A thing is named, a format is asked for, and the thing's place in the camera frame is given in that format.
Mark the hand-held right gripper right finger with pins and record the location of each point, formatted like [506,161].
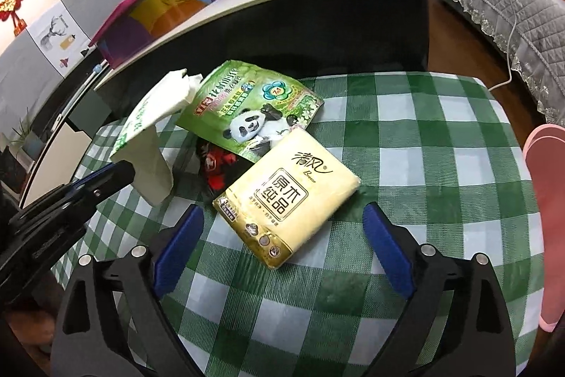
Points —
[388,249]

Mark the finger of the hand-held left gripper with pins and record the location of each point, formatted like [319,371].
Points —
[101,182]

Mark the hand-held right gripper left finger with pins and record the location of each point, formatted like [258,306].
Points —
[176,244]

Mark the white plastic bag green print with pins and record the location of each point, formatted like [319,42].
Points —
[145,156]

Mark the yellow tissue pack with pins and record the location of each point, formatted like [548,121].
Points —
[287,191]

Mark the pink round bin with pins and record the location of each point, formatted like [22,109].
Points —
[549,204]

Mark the television cabinet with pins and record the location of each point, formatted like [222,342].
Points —
[84,112]

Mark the red and black wrapper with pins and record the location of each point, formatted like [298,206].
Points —
[216,169]

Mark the small potted plant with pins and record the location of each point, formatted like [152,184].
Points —
[26,138]

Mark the green checked tablecloth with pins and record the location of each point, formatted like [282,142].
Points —
[419,165]

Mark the grey television cover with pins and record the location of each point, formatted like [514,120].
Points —
[26,63]

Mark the green panda print packet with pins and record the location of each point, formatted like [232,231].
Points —
[238,107]

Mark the colourful tin box pink lid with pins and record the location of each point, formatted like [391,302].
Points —
[145,23]

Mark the white top coffee table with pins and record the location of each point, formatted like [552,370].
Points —
[353,6]

